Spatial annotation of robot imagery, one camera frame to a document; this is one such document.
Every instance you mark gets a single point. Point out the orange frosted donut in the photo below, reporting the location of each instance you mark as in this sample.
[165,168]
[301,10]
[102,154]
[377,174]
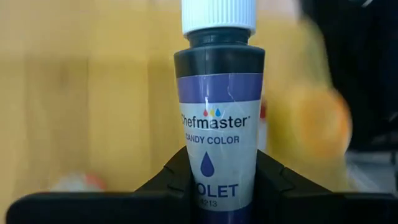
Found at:
[314,124]

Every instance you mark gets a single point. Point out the purple dropper bottle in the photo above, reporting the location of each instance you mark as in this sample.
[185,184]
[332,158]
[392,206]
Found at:
[77,183]

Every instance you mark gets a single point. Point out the violet candy color bottle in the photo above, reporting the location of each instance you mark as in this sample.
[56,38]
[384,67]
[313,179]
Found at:
[220,124]

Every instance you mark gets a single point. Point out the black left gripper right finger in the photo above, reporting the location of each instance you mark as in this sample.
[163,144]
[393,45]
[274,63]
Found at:
[326,208]

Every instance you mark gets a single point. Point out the yellow translucent plastic bin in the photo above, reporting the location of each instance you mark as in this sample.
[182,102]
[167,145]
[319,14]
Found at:
[93,93]

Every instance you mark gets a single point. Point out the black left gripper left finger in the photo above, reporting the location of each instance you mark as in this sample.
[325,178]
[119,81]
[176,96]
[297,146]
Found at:
[93,208]

